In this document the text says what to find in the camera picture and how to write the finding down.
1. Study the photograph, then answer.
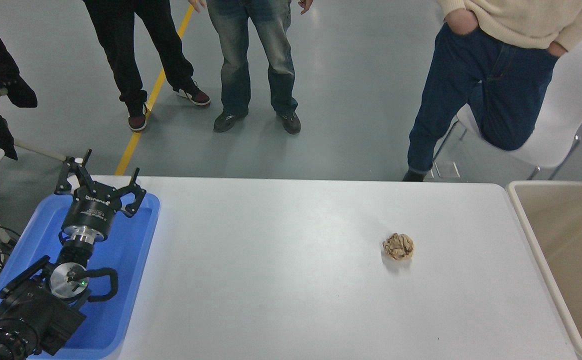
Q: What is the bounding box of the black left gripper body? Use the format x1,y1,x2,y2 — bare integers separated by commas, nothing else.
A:
61,181,124,238

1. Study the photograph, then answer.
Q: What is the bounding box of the clear floor plate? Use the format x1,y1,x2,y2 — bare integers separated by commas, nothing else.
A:
425,161,461,179

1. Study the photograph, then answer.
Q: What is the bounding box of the blue plastic tray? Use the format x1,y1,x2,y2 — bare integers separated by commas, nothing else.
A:
0,192,162,360

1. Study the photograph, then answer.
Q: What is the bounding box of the standing person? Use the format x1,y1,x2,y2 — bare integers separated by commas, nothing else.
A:
188,0,315,135
83,0,212,132

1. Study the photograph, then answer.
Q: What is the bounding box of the crumpled tan paper ball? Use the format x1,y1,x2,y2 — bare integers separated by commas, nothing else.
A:
382,232,415,261

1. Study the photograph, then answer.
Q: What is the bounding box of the person leaning on chair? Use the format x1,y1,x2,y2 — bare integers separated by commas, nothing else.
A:
402,0,582,182

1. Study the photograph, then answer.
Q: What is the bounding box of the large pale bin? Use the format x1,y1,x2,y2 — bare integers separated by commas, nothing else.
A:
506,180,582,360

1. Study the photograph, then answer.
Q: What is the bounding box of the white plastic chair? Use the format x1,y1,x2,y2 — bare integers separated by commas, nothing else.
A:
433,32,582,182

